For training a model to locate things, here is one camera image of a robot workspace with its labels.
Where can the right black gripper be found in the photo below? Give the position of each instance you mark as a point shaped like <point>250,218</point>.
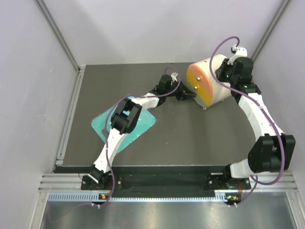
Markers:
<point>224,66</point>

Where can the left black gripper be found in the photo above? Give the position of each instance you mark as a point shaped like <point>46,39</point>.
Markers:
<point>182,88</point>

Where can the grey bottom drawer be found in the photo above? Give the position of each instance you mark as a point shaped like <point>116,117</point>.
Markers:
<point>201,102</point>

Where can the yellow drawer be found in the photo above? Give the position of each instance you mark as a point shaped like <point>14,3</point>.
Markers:
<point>208,101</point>

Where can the white cylindrical drawer organizer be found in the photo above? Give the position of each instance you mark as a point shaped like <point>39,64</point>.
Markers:
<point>219,92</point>

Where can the orange drawer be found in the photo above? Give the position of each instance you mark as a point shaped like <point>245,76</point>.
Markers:
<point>196,76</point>

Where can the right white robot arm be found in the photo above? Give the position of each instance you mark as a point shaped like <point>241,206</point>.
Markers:
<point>273,149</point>

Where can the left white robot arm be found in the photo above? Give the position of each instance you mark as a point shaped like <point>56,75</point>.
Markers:
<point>123,118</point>

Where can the teal packaged sheet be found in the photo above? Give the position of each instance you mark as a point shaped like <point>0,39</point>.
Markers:
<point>146,120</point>

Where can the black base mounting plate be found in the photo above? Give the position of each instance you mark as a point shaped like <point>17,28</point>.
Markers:
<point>202,181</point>

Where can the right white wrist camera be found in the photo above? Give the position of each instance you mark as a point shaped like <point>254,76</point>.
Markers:
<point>237,52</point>

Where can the grey slotted cable duct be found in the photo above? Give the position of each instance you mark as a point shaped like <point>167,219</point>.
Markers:
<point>99,198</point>

